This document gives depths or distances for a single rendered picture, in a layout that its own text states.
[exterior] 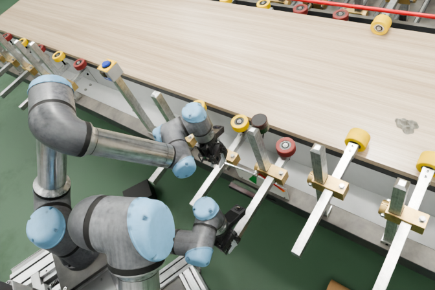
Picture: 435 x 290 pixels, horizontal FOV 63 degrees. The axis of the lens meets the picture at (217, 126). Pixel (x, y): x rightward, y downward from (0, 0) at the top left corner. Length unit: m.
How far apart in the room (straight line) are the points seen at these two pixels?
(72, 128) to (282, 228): 1.62
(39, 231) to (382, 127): 1.26
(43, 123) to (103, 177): 2.07
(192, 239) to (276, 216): 1.30
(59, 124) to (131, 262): 0.40
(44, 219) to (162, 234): 0.59
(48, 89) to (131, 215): 0.46
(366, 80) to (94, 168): 2.22
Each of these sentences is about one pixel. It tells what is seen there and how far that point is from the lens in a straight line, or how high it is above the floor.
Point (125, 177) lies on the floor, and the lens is 2.89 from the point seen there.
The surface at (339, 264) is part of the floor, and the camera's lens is 2.21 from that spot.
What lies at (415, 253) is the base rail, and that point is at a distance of 1.52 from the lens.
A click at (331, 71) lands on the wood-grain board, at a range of 1.73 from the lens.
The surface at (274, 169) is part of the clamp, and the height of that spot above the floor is 0.87.
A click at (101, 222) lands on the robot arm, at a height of 1.56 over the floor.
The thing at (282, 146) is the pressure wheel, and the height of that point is 0.90.
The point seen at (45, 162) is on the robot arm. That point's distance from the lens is 1.19.
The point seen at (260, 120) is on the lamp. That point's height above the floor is 1.13.
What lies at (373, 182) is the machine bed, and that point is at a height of 0.71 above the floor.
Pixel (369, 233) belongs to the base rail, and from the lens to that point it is 1.53.
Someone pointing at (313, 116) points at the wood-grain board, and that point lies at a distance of 1.56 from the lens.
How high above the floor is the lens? 2.12
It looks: 49 degrees down
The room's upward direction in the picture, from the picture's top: 25 degrees counter-clockwise
